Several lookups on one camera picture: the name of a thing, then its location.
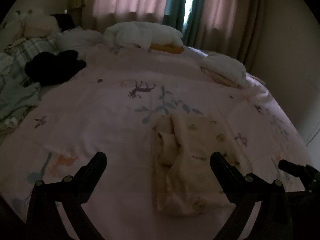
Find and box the brown curtain right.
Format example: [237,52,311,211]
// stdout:
[196,0,265,68]

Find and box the white pillow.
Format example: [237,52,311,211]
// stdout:
[55,28,103,60]

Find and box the pink curtain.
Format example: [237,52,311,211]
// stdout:
[92,0,167,28]

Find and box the teal curtain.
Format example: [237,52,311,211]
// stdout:
[162,0,204,47]

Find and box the black clothing pile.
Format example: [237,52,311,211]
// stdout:
[23,50,87,87]

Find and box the plaid green white blanket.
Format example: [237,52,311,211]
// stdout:
[1,35,59,133]

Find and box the white pink plush toy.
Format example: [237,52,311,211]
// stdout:
[3,9,61,39]

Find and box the white fluffy duck plush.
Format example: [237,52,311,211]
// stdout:
[103,21,184,54]

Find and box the cream patterned baby garment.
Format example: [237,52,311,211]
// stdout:
[154,114,240,216]

